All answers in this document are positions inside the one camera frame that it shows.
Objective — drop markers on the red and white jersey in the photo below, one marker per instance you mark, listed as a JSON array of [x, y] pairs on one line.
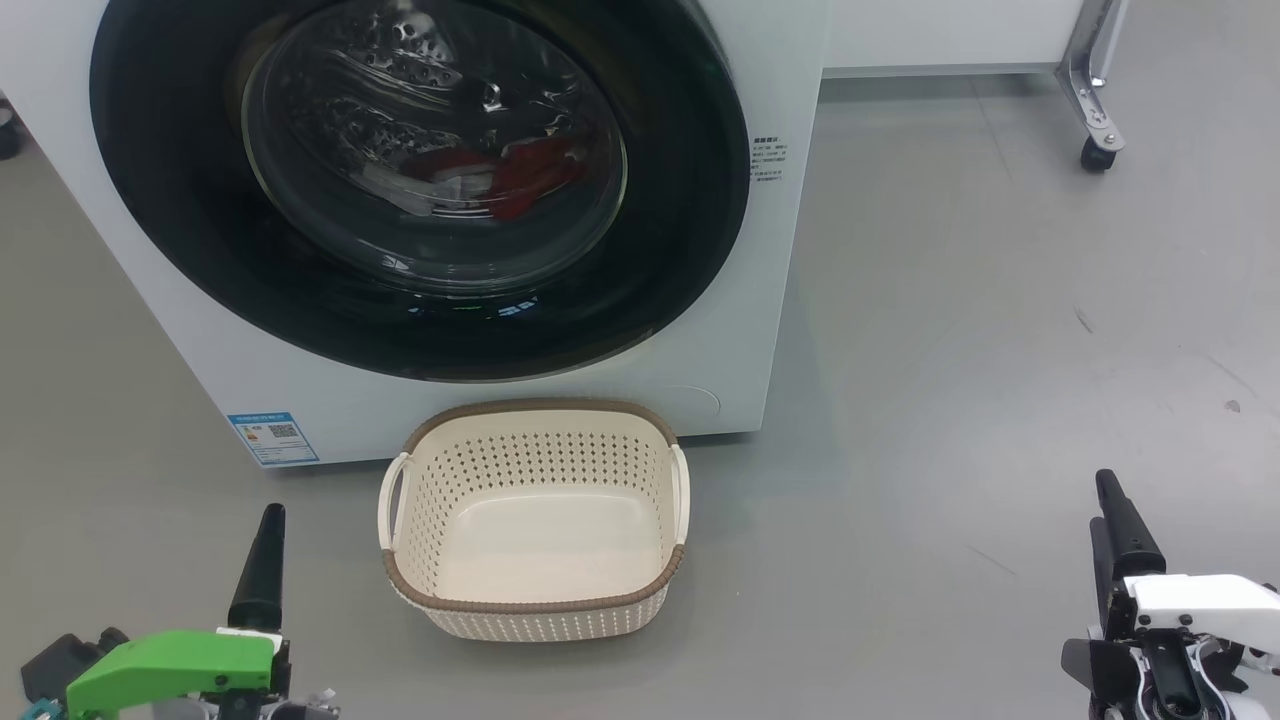
[[530, 170]]

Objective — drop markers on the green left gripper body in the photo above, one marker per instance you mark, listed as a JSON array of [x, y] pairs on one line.
[[150, 670]]

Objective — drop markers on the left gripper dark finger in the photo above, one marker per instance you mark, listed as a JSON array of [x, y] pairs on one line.
[[260, 580]]

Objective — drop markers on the cream perforated laundry basket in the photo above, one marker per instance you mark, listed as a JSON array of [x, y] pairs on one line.
[[540, 555]]

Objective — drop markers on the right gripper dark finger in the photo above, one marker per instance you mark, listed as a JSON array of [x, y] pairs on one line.
[[1103, 590], [1130, 540]]

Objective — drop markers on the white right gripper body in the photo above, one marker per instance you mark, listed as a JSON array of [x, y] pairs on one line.
[[1200, 605]]

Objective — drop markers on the dark wheel-like object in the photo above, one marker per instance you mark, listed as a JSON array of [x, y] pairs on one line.
[[8, 130]]

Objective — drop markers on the dark round glass washer door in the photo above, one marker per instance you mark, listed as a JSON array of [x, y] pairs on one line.
[[200, 250]]

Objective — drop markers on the stainless steel washing machine drum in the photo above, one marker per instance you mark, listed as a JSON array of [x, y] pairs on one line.
[[400, 60]]

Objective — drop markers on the white front-load washing machine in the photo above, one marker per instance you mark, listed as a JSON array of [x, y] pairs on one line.
[[780, 300]]

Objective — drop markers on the white partition panel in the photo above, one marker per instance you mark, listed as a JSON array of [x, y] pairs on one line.
[[940, 30]]

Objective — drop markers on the round white filter cover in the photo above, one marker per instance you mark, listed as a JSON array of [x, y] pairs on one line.
[[695, 402]]

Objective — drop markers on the metal partition leg bracket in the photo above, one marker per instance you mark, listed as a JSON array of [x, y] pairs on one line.
[[1090, 90]]

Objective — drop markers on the black caster wheel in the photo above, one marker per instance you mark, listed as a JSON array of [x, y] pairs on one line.
[[1096, 156]]

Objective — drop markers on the blue energy label sticker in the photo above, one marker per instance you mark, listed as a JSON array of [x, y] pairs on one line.
[[272, 438]]

